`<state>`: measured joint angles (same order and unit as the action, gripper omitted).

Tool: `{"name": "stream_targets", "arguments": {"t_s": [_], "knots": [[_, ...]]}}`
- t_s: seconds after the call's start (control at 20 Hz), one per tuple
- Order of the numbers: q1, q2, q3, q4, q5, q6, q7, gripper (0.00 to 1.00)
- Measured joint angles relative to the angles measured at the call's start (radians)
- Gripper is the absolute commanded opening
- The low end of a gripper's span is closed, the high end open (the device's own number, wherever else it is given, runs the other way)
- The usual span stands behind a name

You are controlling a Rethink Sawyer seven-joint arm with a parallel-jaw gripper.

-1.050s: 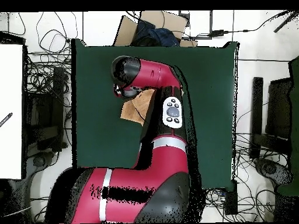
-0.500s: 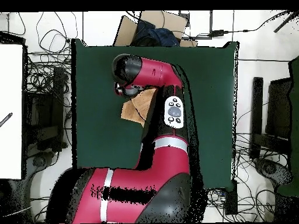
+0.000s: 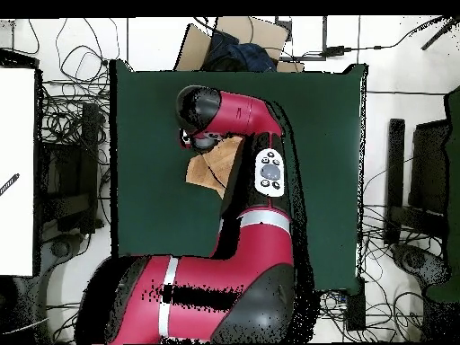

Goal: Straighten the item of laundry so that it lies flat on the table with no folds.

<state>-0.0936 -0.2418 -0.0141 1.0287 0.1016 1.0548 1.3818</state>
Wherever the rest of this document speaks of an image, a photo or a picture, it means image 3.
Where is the black floor cable heap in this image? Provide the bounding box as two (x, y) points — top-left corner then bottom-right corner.
(46, 301), (82, 344)

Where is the tan terry towel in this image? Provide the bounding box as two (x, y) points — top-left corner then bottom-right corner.
(185, 135), (246, 199)

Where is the dark green table cloth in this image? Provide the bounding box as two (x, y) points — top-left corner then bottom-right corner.
(109, 58), (368, 294)

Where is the black cable tangle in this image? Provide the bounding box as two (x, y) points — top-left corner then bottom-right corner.
(35, 17), (121, 166)

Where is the black office chair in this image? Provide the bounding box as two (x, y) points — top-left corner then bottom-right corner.
(384, 118), (452, 288)
(33, 102), (107, 267)

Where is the brown cardboard box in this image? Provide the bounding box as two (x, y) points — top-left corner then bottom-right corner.
(173, 15), (305, 73)

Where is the dark blue clothing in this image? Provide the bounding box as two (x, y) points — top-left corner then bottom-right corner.
(200, 30), (278, 73)

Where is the white board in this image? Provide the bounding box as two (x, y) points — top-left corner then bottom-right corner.
(0, 66), (37, 277)

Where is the black cable bundle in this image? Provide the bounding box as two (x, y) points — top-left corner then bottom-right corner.
(319, 204), (447, 342)

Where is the black striped rod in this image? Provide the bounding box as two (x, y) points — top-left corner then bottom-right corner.
(0, 172), (21, 197)

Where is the black tripod leg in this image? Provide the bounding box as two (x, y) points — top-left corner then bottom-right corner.
(420, 15), (460, 51)

